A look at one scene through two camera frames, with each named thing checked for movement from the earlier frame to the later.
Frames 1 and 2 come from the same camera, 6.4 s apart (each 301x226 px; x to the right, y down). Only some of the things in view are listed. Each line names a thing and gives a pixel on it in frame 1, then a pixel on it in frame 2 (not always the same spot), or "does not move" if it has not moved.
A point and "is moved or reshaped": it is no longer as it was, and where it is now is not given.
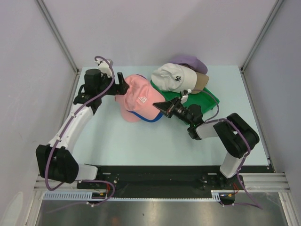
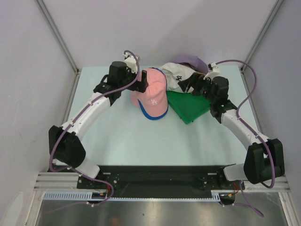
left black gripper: x=122 y=86 to x=140 y=86
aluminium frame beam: x=256 y=182 does not move
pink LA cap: x=142 y=97 is moved or reshaped
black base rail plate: x=164 y=181 does not move
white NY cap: x=175 y=77 does not move
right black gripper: x=168 y=108 to x=192 y=80
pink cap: x=127 y=115 to x=138 y=100
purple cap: x=194 y=62 does not move
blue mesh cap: x=153 y=120 to x=152 y=103
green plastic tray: x=204 y=100 does not move
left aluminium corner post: x=51 y=22 does not move
